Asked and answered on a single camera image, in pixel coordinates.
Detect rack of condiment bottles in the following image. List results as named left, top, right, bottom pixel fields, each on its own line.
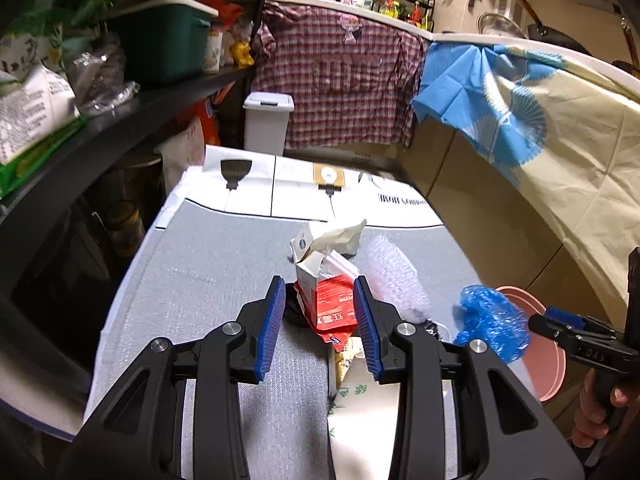
left=372, top=0, right=437, bottom=29

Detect black metal shelf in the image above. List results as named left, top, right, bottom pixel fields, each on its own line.
left=0, top=0, right=273, bottom=411

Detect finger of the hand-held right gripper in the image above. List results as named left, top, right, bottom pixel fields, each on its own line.
left=544, top=307, right=617, bottom=335
left=528, top=313, right=585, bottom=350

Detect black frying pan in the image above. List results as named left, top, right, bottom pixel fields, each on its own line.
left=506, top=0, right=597, bottom=57

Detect orange-red plastic bag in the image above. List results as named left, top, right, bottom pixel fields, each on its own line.
left=214, top=0, right=244, bottom=24

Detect person's right hand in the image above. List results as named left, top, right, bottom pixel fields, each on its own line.
left=571, top=374, right=635, bottom=450

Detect white plastic bag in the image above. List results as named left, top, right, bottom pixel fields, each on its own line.
left=4, top=0, right=110, bottom=61

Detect yellow toy figure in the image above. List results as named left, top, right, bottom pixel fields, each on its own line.
left=229, top=40, right=255, bottom=69

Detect orange bag with blue label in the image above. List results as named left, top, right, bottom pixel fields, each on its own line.
left=196, top=100, right=221, bottom=149

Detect white paper carton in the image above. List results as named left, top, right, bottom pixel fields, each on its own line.
left=290, top=225, right=362, bottom=328

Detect green storage box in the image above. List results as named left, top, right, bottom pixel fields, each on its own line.
left=104, top=0, right=220, bottom=84

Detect dark glass jar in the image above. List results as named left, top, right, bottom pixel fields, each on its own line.
left=104, top=199, right=144, bottom=247

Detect crumpled beige paper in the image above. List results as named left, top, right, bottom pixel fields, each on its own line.
left=310, top=218, right=368, bottom=260

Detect steel pot lid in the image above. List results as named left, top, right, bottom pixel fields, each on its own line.
left=476, top=10, right=527, bottom=37

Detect white lidded bin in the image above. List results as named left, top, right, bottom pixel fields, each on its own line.
left=242, top=91, right=296, bottom=157

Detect blue plastic bag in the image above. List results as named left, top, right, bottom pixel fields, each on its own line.
left=452, top=284, right=533, bottom=365

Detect red snack packet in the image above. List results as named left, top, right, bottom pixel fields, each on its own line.
left=294, top=275, right=362, bottom=346

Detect pink plastic basin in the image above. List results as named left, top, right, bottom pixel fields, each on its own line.
left=494, top=285, right=569, bottom=404

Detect green and white packets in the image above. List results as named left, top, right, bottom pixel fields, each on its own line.
left=0, top=67, right=87, bottom=197

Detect red plaid shirt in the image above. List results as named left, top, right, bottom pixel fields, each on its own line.
left=250, top=2, right=432, bottom=150

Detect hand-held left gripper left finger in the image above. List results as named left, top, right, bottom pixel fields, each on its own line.
left=56, top=275, right=288, bottom=480

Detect yellow tissue packet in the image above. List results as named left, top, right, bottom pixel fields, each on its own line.
left=329, top=337, right=366, bottom=397

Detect bubble wrap sheet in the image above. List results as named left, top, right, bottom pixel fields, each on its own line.
left=361, top=241, right=432, bottom=322

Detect white green-print paper bag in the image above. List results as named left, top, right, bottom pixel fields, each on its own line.
left=326, top=357, right=403, bottom=480

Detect white labelled jar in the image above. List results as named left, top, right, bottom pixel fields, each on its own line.
left=202, top=22, right=224, bottom=74

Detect cream and blue cloth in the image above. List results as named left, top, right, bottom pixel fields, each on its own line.
left=411, top=40, right=640, bottom=307

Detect clear plastic bag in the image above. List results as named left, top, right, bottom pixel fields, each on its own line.
left=64, top=40, right=142, bottom=117

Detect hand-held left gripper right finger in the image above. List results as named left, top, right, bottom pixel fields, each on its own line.
left=352, top=276, right=586, bottom=480

